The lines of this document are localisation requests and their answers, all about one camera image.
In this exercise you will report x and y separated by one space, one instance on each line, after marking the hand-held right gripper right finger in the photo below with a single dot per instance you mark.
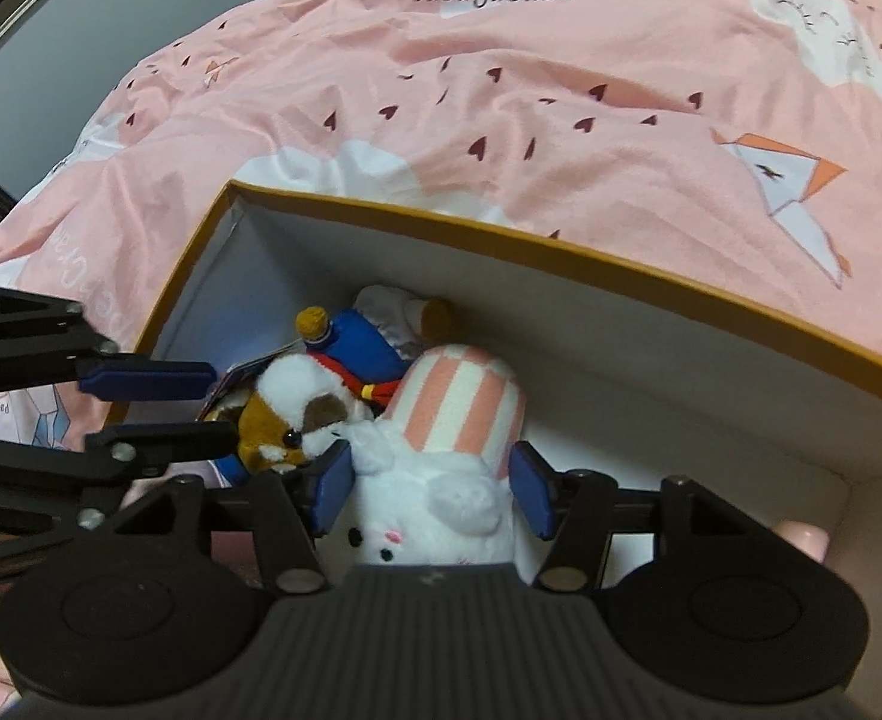
535 491

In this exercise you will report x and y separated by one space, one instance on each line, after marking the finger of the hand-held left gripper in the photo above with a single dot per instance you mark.
178 441
156 381

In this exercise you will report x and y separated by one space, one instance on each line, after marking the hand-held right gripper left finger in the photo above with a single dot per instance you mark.
332 487

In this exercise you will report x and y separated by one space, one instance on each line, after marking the white striped plush toy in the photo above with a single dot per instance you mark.
426 510

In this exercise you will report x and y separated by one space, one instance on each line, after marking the red panda plush toy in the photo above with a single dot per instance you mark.
291 397

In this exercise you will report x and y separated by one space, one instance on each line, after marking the orange cardboard box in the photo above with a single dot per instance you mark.
636 390

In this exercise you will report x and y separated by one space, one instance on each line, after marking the pink handheld device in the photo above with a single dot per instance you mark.
805 540

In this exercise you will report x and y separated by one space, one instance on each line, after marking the blue hang tag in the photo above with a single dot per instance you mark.
235 379

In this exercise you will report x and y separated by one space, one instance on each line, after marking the pink printed blanket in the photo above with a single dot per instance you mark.
561 90

